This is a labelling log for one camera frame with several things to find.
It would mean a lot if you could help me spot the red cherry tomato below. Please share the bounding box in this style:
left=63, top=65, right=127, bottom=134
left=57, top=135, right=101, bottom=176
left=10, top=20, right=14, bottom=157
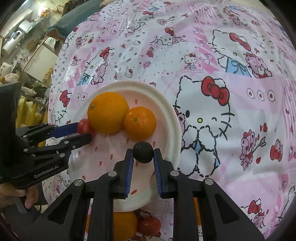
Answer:
left=77, top=118, right=96, bottom=137

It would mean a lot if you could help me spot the large orange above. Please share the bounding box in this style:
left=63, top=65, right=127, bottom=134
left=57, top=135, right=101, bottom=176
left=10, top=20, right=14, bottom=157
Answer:
left=87, top=92, right=130, bottom=135

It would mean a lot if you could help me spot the dark blueberry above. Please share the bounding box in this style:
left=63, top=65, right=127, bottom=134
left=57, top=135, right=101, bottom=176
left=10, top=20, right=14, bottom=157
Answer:
left=132, top=142, right=154, bottom=164

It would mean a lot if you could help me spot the small orange mandarin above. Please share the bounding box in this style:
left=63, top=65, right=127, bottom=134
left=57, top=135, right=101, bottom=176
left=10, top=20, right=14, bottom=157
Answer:
left=123, top=106, right=157, bottom=142

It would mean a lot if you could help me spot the person's left hand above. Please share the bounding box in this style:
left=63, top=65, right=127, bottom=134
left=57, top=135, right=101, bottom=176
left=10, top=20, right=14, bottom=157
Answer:
left=0, top=183, right=39, bottom=209

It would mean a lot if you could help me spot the pink strawberry plate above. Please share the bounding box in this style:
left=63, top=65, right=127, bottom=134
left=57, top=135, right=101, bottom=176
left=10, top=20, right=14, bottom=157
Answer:
left=68, top=80, right=182, bottom=212

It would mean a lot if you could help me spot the red tomato near edge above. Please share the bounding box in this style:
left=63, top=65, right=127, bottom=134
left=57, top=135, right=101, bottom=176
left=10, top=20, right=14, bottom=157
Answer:
left=137, top=216, right=162, bottom=237

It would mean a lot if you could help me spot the white cabinet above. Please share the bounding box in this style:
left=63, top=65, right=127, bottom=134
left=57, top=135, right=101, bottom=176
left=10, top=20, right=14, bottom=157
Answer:
left=22, top=37, right=57, bottom=82

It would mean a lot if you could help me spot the teal pillow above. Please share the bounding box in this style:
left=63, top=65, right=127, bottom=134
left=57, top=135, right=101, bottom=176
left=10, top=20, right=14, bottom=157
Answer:
left=46, top=0, right=101, bottom=41

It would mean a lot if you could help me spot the Hello Kitty pink bedsheet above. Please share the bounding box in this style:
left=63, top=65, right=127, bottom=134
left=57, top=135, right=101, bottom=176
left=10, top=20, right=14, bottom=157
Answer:
left=48, top=1, right=295, bottom=238

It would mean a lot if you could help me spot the yellow wooden rail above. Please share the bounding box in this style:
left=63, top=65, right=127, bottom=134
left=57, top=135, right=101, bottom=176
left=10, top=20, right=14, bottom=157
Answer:
left=16, top=96, right=48, bottom=137

